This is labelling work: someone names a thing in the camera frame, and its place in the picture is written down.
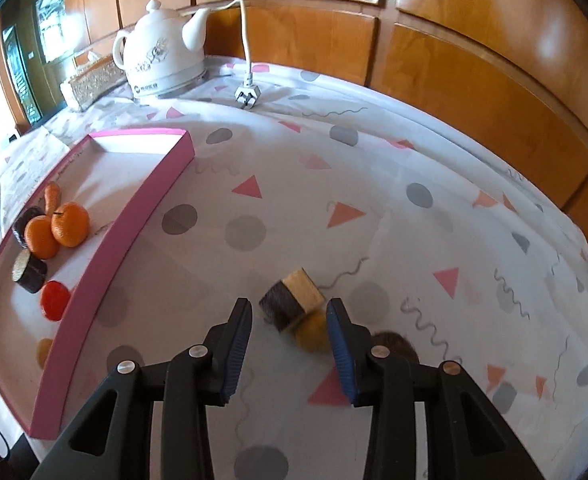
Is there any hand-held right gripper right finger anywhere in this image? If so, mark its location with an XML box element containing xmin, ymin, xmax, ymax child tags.
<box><xmin>325</xmin><ymin>298</ymin><xmax>545</xmax><ymax>480</ymax></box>

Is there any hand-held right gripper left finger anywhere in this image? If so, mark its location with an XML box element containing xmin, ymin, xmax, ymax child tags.
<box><xmin>31</xmin><ymin>297</ymin><xmax>253</xmax><ymax>480</ymax></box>

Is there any pink cardboard tray box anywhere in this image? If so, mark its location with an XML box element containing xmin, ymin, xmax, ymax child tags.
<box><xmin>0</xmin><ymin>129</ymin><xmax>195</xmax><ymax>440</ymax></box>

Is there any red tomato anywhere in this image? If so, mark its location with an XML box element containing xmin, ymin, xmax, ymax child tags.
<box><xmin>41</xmin><ymin>281</ymin><xmax>72</xmax><ymax>322</ymax></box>

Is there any orange tangerine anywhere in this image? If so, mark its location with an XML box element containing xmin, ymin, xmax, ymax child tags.
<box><xmin>24</xmin><ymin>215</ymin><xmax>60</xmax><ymax>260</ymax></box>
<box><xmin>50</xmin><ymin>202</ymin><xmax>91</xmax><ymax>248</ymax></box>

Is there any dark sushi roll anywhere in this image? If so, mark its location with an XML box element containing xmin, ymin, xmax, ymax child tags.
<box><xmin>11</xmin><ymin>248</ymin><xmax>48</xmax><ymax>294</ymax></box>
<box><xmin>12</xmin><ymin>206</ymin><xmax>47</xmax><ymax>249</ymax></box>

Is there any small orange carrot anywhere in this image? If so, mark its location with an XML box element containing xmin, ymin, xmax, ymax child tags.
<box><xmin>42</xmin><ymin>182</ymin><xmax>62</xmax><ymax>216</ymax></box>

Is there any brown kiwi fruit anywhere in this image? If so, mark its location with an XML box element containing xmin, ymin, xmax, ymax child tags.
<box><xmin>371</xmin><ymin>331</ymin><xmax>420</xmax><ymax>364</ymax></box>

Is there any white patterned tablecloth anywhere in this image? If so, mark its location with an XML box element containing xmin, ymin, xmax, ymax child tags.
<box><xmin>0</xmin><ymin>55</ymin><xmax>588</xmax><ymax>480</ymax></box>

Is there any kettle heating base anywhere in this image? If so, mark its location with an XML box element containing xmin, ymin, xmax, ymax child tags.
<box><xmin>131</xmin><ymin>67</ymin><xmax>210</xmax><ymax>106</ymax></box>

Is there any silver ornate tissue box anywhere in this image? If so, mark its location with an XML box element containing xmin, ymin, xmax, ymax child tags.
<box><xmin>61</xmin><ymin>55</ymin><xmax>127</xmax><ymax>112</ymax></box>

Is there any white floral electric kettle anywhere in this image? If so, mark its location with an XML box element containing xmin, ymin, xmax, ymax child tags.
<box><xmin>112</xmin><ymin>0</ymin><xmax>209</xmax><ymax>97</ymax></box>

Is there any wooden glass door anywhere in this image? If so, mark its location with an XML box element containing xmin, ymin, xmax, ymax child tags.
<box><xmin>0</xmin><ymin>0</ymin><xmax>68</xmax><ymax>127</ymax></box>

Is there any white power cord with plug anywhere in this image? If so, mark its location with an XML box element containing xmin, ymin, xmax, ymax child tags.
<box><xmin>176</xmin><ymin>0</ymin><xmax>263</xmax><ymax>111</ymax></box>

